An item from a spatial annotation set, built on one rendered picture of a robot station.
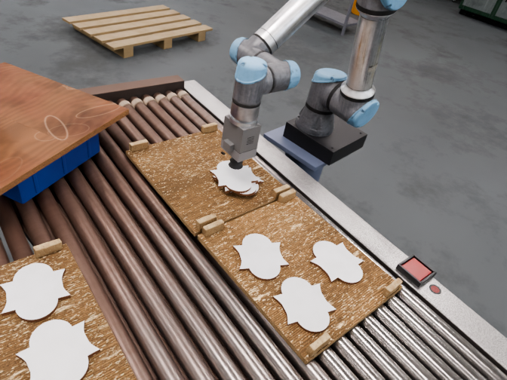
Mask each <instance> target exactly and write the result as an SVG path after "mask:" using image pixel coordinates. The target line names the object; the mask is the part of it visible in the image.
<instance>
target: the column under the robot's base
mask: <svg viewBox="0 0 507 380"><path fill-rule="evenodd" d="M284 129H285V125H284V126H282V127H279V128H277V129H274V130H271V131H269V132H267V133H264V135H263V137H264V138H265V139H267V140H268V141H270V142H271V143H272V144H274V145H275V146H277V147H279V148H280V149H281V150H282V151H284V152H285V155H286V156H287V157H288V158H289V159H291V160H292V161H293V162H294V163H295V164H297V165H298V166H299V167H300V168H302V169H303V170H304V171H305V172H307V173H308V174H309V175H310V176H311V177H312V178H313V179H315V180H316V181H317V182H318V181H319V179H320V176H321V172H322V170H323V167H324V166H326V164H325V163H324V162H323V161H321V160H319V159H318V158H316V157H315V156H313V155H311V154H310V153H308V152H307V151H306V150H304V149H302V148H300V147H299V146H298V145H296V144H295V143H293V142H291V141H290V140H288V139H287V138H285V137H284V136H283V134H284Z"/></svg>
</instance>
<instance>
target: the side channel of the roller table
mask: <svg viewBox="0 0 507 380"><path fill-rule="evenodd" d="M184 82H185V81H184V80H183V79H182V78H181V77H180V76H178V75H172V76H166V77H161V78H151V79H146V80H140V81H130V82H125V83H119V84H109V85H103V86H98V87H88V88H82V89H77V90H80V91H83V92H85V93H89V94H90V95H93V96H96V97H99V98H101V99H103V100H107V101H108V100H111V101H113V102H114V103H117V101H118V100H119V99H121V98H123V99H126V100H127V101H128V102H129V99H130V98H131V97H138V98H139V99H141V97H142V96H143V95H145V94H148V95H150V96H151V97H153V95H154V94H155V93H161V94H163V95H164V93H165V92H166V91H168V90H170V91H172V92H173V93H175V91H176V90H177V89H182V90H184Z"/></svg>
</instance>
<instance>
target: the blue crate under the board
mask: <svg viewBox="0 0 507 380"><path fill-rule="evenodd" d="M99 151H100V143H99V135H98V134H97V135H95V136H93V137H91V138H90V139H89V140H87V141H85V142H83V143H82V144H81V145H80V146H77V147H76V148H74V149H73V150H71V151H70V152H68V153H66V154H65V155H63V156H62V157H60V158H58V159H57V160H55V161H54V162H52V163H51V164H49V165H48V166H46V167H44V168H43V169H41V170H40V171H38V172H37V173H35V174H33V175H32V176H30V177H29V178H27V179H25V180H24V181H22V182H21V183H19V184H18V185H16V186H14V187H13V188H11V189H10V190H8V191H7V192H5V193H4V194H3V195H4V196H6V197H8V198H10V199H12V200H15V201H17V202H19V203H21V204H25V203H26V202H27V201H29V200H30V199H32V198H34V197H35V196H36V195H37V194H39V193H40V192H42V191H44V190H45V189H46V188H47V187H49V186H50V185H52V184H54V183H55V182H56V181H57V180H59V179H61V178H62V177H64V176H65V175H66V174H67V173H69V172H71V171H72V170H74V169H75V168H77V167H78V166H79V165H81V164H83V163H84V162H86V161H87V160H88V159H89V158H91V157H93V156H94V155H95V154H97V153H98V152H99Z"/></svg>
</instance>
